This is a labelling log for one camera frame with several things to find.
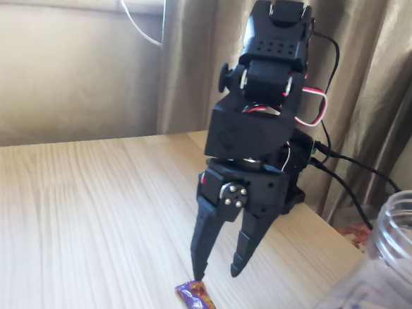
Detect red white servo wire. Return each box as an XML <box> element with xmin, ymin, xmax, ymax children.
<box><xmin>294</xmin><ymin>85</ymin><xmax>329</xmax><ymax>129</ymax></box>
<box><xmin>283</xmin><ymin>145</ymin><xmax>293</xmax><ymax>171</ymax></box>

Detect white cable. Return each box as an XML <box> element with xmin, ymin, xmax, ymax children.
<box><xmin>116</xmin><ymin>0</ymin><xmax>166</xmax><ymax>48</ymax></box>

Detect thin black wire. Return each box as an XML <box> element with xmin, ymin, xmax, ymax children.
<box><xmin>301</xmin><ymin>17</ymin><xmax>344</xmax><ymax>157</ymax></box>

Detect red floral patterned cloth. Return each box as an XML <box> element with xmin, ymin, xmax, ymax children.
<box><xmin>333</xmin><ymin>219</ymin><xmax>376</xmax><ymax>255</ymax></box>

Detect clear plastic jar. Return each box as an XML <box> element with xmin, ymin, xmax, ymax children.
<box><xmin>303</xmin><ymin>183</ymin><xmax>412</xmax><ymax>309</ymax></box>

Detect purple orange candy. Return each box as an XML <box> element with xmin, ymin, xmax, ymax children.
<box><xmin>173</xmin><ymin>278</ymin><xmax>229</xmax><ymax>309</ymax></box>

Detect shiny beige curtain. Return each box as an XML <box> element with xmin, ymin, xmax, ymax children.
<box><xmin>148</xmin><ymin>0</ymin><xmax>412</xmax><ymax>234</ymax></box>

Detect thick black power cable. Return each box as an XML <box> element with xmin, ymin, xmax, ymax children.
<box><xmin>305</xmin><ymin>159</ymin><xmax>379</xmax><ymax>231</ymax></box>
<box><xmin>311</xmin><ymin>140</ymin><xmax>405</xmax><ymax>193</ymax></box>

